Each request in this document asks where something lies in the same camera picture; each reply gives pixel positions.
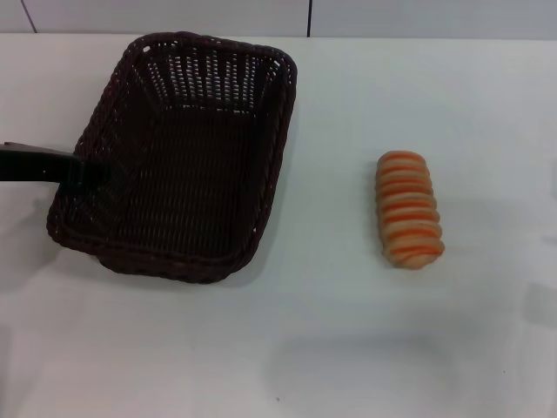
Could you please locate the orange striped bread roll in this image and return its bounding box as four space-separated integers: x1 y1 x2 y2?
374 150 446 269

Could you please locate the dark brown woven basket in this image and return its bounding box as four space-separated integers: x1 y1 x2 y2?
45 30 300 285

